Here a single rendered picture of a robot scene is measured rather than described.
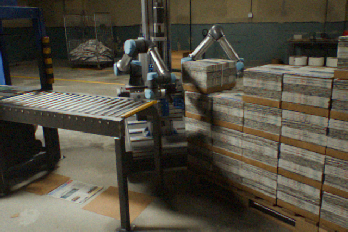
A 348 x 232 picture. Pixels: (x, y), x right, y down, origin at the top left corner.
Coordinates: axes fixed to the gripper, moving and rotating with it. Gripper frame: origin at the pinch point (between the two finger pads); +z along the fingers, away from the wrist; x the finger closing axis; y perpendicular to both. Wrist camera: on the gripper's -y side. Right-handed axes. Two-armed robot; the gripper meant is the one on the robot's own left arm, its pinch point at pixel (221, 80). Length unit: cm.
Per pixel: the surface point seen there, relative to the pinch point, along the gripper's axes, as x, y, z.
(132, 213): 2, -85, 109
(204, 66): 18, 20, 45
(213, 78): 20.0, 9.2, 35.2
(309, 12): -180, 67, -586
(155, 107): -3, -10, 78
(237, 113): 50, -12, 45
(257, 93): 66, 6, 46
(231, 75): 21.1, 9.0, 13.4
